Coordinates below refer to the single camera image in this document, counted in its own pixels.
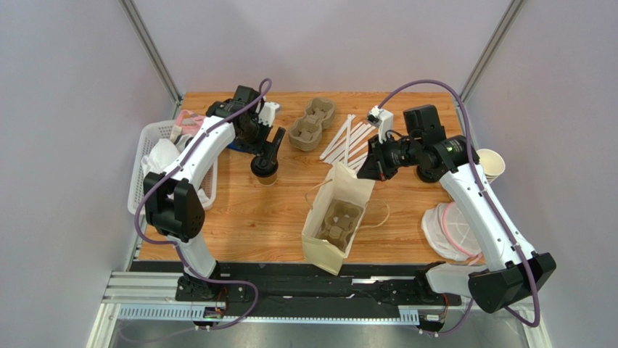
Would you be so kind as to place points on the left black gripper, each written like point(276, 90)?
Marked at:
point(262, 147)

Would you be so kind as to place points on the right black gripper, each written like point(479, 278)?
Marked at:
point(378, 157)

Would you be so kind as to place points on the black plastic cup lid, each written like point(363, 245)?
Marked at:
point(263, 167)

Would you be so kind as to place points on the brown paper coffee cup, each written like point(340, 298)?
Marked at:
point(267, 180)

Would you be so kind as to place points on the bundle of white straws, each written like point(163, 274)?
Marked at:
point(348, 146)

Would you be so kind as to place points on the single grey pulp cup carrier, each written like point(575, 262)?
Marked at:
point(340, 223)

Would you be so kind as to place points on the brown paper bag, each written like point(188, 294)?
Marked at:
point(340, 183)

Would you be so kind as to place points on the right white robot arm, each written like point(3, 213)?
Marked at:
point(513, 269)

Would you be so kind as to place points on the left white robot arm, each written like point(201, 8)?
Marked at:
point(171, 203)

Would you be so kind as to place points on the blue folded cloth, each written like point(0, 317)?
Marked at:
point(240, 145)

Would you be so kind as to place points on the spare black cup lid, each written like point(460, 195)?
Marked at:
point(428, 175)

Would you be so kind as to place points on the pink cloth bag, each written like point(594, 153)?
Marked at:
point(186, 123)

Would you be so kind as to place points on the white crumpled cloth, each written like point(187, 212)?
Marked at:
point(164, 153)

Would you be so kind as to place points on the white plastic basket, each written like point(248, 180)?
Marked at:
point(149, 137)

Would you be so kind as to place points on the stack of paper cups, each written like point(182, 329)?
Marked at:
point(492, 162)

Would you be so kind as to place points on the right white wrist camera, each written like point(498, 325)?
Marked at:
point(382, 120)

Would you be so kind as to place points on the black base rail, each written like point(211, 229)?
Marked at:
point(300, 291)

